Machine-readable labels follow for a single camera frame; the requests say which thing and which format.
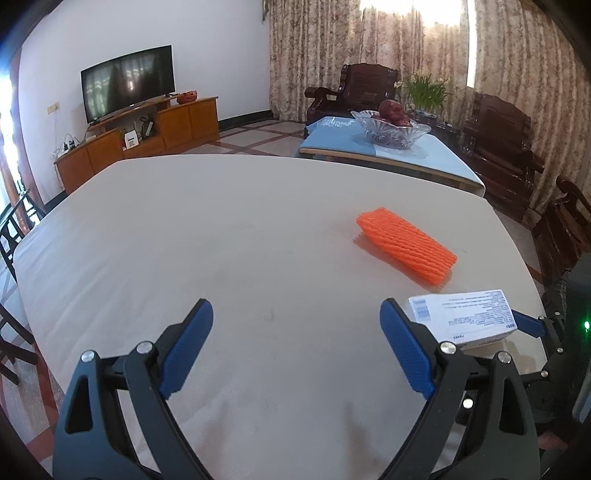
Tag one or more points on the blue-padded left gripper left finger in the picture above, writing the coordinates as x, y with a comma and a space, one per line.
92, 439

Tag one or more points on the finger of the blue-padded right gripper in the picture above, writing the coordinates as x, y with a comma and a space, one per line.
529, 325

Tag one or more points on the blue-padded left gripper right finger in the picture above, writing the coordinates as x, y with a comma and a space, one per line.
438, 371

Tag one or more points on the white paper box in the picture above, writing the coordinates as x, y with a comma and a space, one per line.
469, 320

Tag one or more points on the orange foam fruit net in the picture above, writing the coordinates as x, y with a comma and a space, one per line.
407, 244

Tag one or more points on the dark wooden sofa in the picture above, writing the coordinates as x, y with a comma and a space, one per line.
562, 234

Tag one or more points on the right dark wooden armchair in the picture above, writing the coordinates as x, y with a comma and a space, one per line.
497, 146

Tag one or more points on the dark wooden armchair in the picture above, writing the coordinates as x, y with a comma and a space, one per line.
361, 87
497, 146

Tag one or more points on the dark wooden side table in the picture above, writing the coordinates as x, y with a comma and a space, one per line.
441, 129

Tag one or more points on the glass fruit bowl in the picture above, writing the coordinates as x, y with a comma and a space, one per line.
386, 134

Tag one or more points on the green potted plant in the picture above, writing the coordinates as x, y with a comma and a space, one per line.
421, 92

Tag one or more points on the red apples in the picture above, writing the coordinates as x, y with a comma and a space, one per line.
392, 112

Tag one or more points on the floral curtains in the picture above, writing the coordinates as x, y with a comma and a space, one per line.
510, 49

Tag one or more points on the blue coffee table cloth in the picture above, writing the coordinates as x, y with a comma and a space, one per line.
344, 140

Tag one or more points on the left dark wooden armchair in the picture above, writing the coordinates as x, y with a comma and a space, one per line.
361, 87

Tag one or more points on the white router box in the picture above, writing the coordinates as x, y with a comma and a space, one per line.
131, 139

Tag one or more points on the wooden TV cabinet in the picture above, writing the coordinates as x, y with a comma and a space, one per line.
162, 128

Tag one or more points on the flat screen television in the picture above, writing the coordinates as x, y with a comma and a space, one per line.
125, 81

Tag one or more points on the red ornament on cabinet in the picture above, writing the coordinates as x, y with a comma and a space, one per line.
187, 97

